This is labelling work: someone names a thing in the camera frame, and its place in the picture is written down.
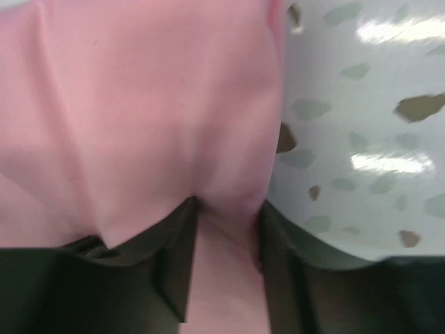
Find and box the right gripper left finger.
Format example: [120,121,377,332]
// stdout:
[1,197,200,334]

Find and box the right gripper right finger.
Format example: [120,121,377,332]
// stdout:
[258,202,444,334]

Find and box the pink t shirt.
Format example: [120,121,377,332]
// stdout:
[1,1,285,333]

